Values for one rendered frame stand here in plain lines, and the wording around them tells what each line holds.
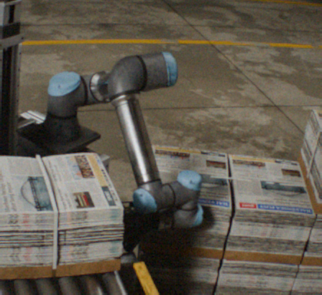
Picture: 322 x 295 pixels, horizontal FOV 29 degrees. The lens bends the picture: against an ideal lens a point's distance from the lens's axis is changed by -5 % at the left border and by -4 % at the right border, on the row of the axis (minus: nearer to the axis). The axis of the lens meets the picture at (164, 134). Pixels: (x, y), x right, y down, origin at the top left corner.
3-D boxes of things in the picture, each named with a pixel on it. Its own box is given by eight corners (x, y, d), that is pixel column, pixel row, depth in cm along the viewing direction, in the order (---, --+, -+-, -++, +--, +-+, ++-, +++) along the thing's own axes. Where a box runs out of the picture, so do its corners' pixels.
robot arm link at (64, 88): (42, 105, 235) (43, 72, 229) (72, 100, 242) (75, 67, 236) (54, 118, 226) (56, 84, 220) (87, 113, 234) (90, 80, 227)
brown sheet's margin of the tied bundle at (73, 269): (95, 213, 197) (95, 202, 195) (120, 270, 174) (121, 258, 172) (46, 217, 192) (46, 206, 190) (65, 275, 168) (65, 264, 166)
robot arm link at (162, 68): (68, 78, 239) (140, 51, 193) (103, 73, 247) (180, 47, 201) (73, 109, 239) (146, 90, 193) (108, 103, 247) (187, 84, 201)
